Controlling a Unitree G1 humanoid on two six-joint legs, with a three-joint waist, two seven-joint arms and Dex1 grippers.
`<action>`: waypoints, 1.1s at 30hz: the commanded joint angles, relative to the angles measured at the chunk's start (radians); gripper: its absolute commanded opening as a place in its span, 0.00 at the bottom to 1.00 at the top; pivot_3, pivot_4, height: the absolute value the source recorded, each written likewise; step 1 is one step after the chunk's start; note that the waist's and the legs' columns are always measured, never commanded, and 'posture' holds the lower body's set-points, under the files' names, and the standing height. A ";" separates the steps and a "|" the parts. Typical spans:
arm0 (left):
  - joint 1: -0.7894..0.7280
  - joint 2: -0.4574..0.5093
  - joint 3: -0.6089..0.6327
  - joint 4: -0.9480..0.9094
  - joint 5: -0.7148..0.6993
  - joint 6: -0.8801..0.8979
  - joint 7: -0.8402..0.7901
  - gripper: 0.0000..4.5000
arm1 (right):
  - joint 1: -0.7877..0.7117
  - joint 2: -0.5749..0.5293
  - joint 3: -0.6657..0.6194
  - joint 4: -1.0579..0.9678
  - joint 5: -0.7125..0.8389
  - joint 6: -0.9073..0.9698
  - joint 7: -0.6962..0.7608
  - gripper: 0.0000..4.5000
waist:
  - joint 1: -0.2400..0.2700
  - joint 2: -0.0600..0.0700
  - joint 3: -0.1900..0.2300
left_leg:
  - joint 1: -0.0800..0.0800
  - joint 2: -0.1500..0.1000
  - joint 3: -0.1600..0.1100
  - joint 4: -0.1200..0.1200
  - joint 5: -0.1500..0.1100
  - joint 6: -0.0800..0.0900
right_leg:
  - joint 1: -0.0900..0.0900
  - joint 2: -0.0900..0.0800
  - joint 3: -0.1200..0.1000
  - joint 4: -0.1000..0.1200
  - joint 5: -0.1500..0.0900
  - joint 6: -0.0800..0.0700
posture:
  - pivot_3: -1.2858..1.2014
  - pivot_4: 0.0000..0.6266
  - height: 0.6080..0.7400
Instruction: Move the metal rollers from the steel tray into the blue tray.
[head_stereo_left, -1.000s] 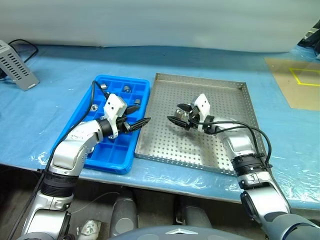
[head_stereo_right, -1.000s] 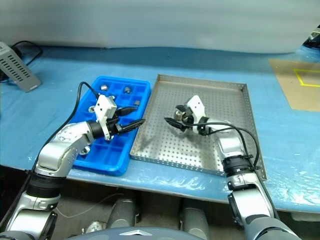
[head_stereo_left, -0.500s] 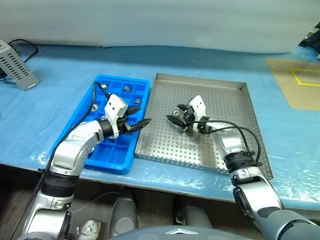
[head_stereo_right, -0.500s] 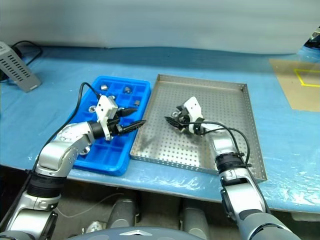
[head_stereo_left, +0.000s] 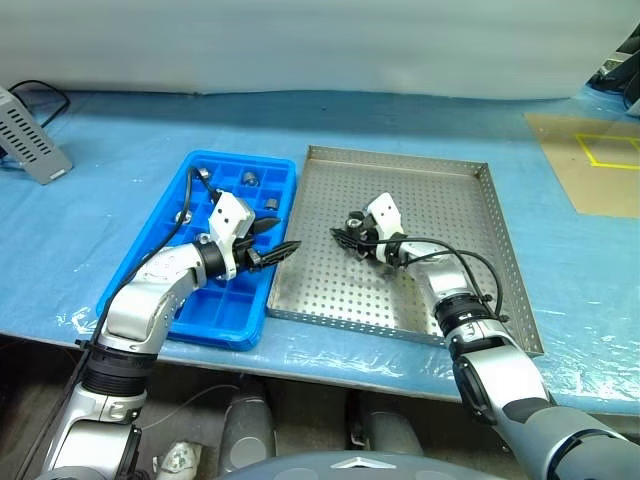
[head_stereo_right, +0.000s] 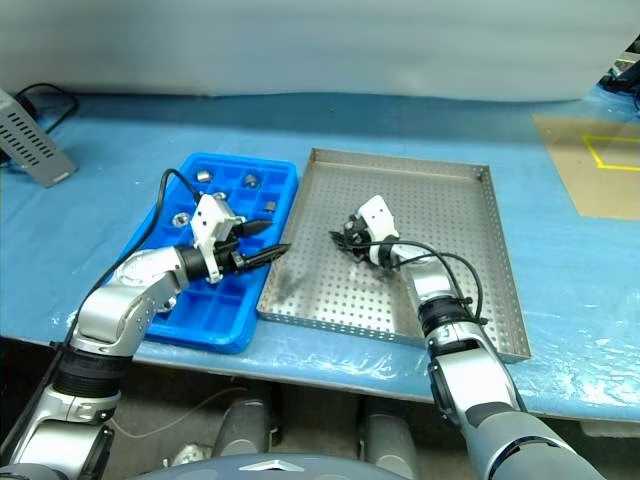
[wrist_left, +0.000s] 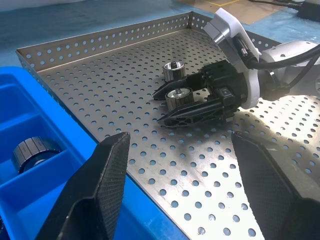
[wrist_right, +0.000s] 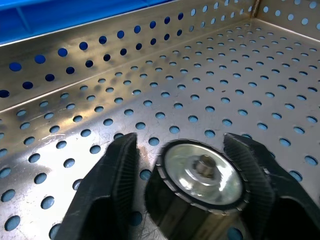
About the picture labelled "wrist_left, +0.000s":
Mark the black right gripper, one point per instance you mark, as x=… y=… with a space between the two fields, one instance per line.
x=230 y=85

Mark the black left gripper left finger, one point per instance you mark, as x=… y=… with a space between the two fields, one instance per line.
x=100 y=190

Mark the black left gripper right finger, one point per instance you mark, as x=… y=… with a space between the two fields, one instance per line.
x=275 y=200

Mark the black ribbed metal roller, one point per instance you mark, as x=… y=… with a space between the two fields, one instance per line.
x=175 y=73
x=32 y=150
x=180 y=101

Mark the perforated steel tray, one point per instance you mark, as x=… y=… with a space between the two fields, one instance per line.
x=112 y=105

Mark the blue plastic compartment tray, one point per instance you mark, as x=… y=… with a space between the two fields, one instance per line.
x=25 y=107

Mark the black power adapter box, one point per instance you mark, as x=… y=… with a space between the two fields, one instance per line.
x=310 y=10

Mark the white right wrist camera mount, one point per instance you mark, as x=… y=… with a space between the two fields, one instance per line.
x=232 y=22

